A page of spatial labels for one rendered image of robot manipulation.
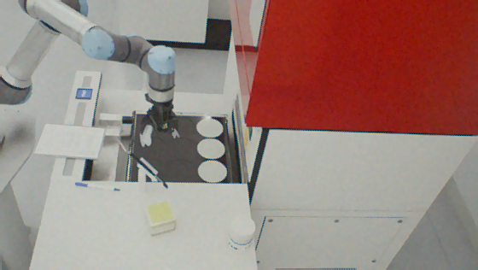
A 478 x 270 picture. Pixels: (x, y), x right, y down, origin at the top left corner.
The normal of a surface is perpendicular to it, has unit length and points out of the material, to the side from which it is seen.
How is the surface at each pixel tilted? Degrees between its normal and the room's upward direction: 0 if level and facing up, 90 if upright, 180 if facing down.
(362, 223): 90
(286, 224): 90
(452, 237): 0
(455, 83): 90
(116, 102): 0
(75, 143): 0
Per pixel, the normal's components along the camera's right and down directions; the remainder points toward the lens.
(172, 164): 0.13, -0.69
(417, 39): 0.08, 0.72
